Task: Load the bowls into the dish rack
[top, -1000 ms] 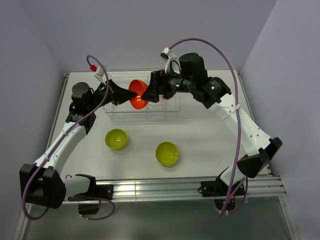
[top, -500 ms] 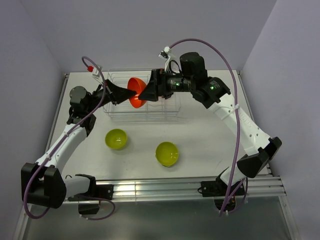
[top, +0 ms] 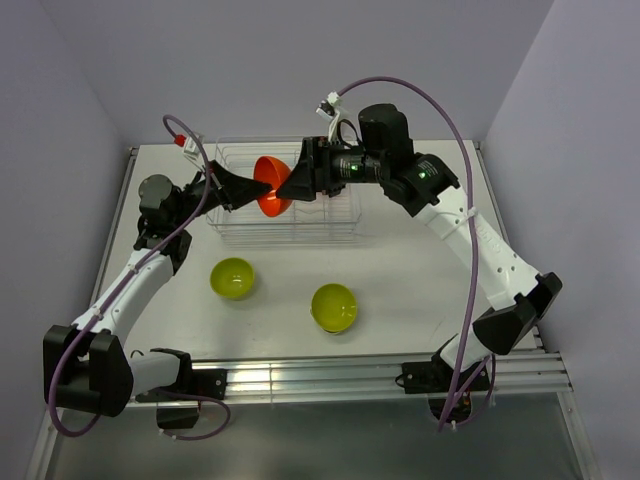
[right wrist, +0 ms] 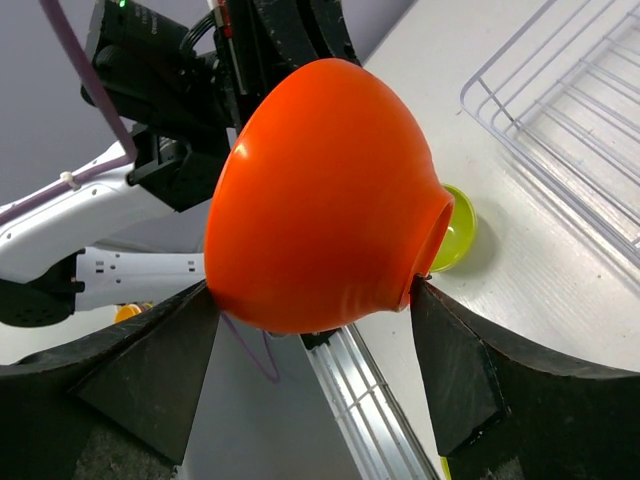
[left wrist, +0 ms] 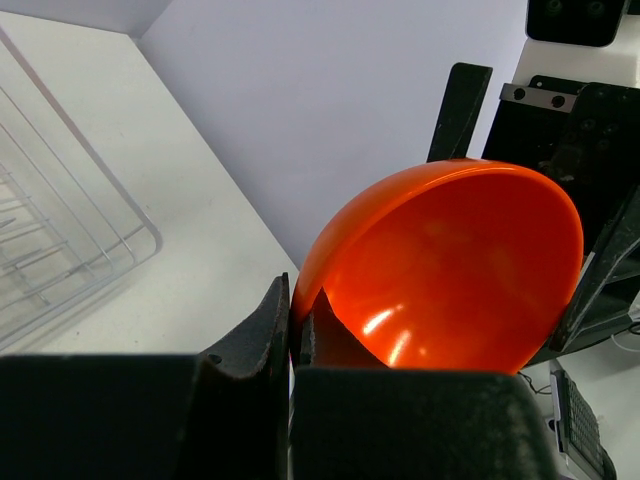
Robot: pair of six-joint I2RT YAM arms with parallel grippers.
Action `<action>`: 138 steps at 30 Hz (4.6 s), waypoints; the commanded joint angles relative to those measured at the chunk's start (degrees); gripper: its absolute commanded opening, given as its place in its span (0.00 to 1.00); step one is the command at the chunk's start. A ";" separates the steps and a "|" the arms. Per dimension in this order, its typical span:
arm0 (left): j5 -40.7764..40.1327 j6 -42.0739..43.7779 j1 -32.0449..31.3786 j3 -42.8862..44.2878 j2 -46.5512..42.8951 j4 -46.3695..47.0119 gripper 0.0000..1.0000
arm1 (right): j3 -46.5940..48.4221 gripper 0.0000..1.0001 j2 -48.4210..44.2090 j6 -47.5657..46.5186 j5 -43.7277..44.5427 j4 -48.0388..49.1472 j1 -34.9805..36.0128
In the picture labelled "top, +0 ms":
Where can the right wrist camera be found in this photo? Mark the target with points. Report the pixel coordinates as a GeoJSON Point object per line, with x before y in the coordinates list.
{"type": "Point", "coordinates": [330, 109]}

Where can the green bowl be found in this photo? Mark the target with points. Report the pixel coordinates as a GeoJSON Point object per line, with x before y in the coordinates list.
{"type": "Point", "coordinates": [232, 278]}
{"type": "Point", "coordinates": [334, 308]}

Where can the wire dish rack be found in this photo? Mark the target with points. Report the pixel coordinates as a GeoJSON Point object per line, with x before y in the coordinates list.
{"type": "Point", "coordinates": [321, 222]}

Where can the aluminium mounting rail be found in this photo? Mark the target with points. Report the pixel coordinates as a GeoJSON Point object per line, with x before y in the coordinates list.
{"type": "Point", "coordinates": [363, 378]}

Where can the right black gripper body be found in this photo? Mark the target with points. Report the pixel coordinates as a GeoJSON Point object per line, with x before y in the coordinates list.
{"type": "Point", "coordinates": [340, 165]}

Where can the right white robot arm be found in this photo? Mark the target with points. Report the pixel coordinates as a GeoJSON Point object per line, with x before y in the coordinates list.
{"type": "Point", "coordinates": [427, 189]}

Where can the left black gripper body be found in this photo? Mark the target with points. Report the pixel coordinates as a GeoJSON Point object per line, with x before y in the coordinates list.
{"type": "Point", "coordinates": [214, 197]}

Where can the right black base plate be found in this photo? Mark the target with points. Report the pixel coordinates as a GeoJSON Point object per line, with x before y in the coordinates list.
{"type": "Point", "coordinates": [434, 377]}

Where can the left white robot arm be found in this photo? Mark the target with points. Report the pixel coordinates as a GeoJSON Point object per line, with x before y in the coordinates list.
{"type": "Point", "coordinates": [85, 366]}

